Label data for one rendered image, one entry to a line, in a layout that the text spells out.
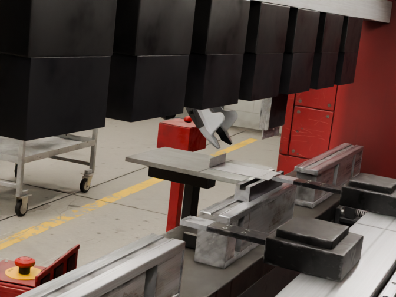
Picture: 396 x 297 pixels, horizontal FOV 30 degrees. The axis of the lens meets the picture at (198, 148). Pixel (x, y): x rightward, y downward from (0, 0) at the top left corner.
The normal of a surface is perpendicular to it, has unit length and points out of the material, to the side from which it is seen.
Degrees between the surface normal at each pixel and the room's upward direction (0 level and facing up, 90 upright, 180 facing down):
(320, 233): 0
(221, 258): 90
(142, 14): 90
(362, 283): 0
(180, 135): 90
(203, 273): 0
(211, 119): 81
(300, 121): 90
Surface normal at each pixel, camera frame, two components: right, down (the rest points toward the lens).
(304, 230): 0.11, -0.98
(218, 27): 0.90, 0.18
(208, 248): -0.42, 0.12
